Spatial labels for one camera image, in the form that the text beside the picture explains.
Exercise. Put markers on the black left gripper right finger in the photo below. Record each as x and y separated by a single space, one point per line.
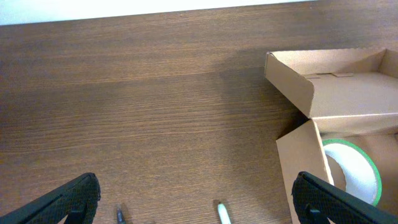
317 201

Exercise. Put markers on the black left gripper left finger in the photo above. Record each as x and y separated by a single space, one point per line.
74 202

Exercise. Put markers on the green tape roll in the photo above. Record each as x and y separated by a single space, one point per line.
361 175

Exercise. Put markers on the brown cardboard box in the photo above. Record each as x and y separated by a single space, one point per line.
346 94

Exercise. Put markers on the black ballpoint pen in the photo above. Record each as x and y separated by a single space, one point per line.
119 215

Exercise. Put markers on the black permanent marker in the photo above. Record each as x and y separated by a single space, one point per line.
223 214

